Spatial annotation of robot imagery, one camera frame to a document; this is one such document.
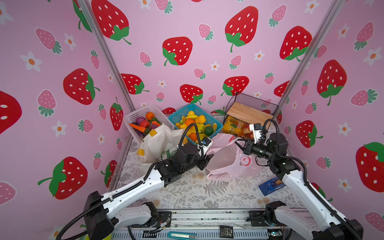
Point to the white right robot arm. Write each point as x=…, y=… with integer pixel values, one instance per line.
x=329, y=223

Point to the white canvas tote bag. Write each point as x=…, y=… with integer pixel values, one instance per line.
x=157, y=141

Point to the yellow toy lemon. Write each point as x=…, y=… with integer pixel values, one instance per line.
x=200, y=119

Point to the yellow snack packets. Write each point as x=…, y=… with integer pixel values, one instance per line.
x=237, y=127

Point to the green snack packet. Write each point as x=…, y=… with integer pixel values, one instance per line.
x=168, y=154

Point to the small black circuit board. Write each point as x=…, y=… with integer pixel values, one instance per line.
x=226, y=232

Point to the teal plastic basket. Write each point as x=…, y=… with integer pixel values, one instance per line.
x=177, y=117

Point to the floral table mat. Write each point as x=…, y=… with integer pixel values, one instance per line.
x=195, y=191

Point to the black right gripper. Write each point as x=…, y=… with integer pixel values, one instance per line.
x=248, y=147

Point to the orange toy pepper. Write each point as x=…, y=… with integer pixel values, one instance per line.
x=150, y=116

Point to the white plastic basket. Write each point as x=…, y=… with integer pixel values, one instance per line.
x=141, y=112

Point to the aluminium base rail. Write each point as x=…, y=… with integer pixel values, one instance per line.
x=247, y=224

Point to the pink plastic grocery bag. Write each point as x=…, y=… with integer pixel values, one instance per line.
x=229, y=161

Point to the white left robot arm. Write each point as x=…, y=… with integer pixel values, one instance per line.
x=102, y=211

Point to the green toy lime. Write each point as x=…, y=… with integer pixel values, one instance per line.
x=208, y=130

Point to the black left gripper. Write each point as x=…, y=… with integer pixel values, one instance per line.
x=204, y=162

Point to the teal utility knife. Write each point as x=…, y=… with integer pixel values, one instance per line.
x=181, y=236

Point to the orange toy carrot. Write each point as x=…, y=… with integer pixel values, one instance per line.
x=139, y=128

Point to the red toy tomato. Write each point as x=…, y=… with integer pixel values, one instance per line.
x=145, y=124

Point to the toy orange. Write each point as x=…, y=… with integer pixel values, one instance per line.
x=193, y=137

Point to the blue box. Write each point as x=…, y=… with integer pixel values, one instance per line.
x=271, y=186

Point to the black wire wooden shelf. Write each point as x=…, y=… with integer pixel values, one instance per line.
x=251, y=110

